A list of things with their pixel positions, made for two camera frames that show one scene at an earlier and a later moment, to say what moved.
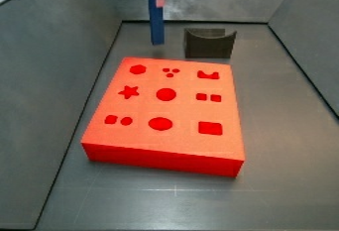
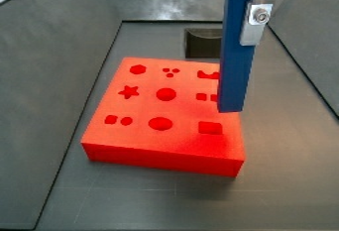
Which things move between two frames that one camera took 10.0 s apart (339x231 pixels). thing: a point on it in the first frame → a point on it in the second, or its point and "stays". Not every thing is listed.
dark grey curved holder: x=209 y=43 stays
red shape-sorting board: x=170 y=117 stays
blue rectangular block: x=157 y=16 → x=237 y=57
